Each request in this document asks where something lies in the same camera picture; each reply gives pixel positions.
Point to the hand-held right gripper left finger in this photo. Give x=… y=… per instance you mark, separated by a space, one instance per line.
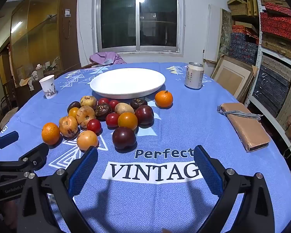
x=83 y=172

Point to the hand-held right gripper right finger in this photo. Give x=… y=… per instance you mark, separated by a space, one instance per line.
x=207 y=170

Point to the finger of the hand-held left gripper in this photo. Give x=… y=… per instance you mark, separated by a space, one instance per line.
x=36 y=155
x=7 y=138

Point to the round orange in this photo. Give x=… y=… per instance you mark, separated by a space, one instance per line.
x=50 y=134

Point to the smooth pale orange fruit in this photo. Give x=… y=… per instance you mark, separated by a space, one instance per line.
x=87 y=140

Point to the yellow-brown spotted fruit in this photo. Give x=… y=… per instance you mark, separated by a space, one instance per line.
x=88 y=101
x=68 y=126
x=85 y=116

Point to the dark red plum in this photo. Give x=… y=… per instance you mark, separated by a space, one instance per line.
x=124 y=137
x=144 y=115

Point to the small yellow-orange fruit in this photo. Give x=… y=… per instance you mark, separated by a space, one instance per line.
x=73 y=113

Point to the dark brown mangosteen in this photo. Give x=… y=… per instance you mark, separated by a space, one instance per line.
x=103 y=111
x=73 y=105
x=138 y=103

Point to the smooth yellow fruit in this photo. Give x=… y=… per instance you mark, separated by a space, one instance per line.
x=124 y=108

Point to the tangerine with green stem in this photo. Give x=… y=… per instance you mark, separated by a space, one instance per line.
x=163 y=99

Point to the white oval plate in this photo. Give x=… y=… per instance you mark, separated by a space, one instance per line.
x=126 y=82

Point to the printed paper cup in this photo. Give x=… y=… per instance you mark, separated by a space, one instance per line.
x=48 y=86

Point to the white drink can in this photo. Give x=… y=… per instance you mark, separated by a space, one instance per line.
x=194 y=76

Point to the stack of dark grey boxes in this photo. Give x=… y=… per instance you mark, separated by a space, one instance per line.
x=271 y=89

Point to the wooden chair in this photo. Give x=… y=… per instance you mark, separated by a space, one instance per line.
x=89 y=65

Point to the wooden glass-door cabinet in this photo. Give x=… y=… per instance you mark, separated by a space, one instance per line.
x=38 y=29

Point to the purple cloth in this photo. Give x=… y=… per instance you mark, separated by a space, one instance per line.
x=106 y=57

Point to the stack of blue patterned boxes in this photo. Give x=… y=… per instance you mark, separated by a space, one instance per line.
x=243 y=48

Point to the white canvas panel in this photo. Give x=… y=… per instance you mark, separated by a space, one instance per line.
x=213 y=34

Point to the patterned painting panel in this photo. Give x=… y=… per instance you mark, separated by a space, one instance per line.
x=225 y=34

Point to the white paper notice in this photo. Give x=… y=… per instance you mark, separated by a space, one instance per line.
x=67 y=12

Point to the white metal shelf rack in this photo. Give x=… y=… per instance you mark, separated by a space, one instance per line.
x=258 y=29

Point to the stack of red boxes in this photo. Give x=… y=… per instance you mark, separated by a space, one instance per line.
x=278 y=24

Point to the sliding glass window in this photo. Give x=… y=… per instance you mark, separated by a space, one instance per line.
x=135 y=17

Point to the stack of woven boxes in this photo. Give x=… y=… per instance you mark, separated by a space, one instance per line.
x=241 y=4

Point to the wooden picture frame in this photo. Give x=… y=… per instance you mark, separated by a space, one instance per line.
x=229 y=77

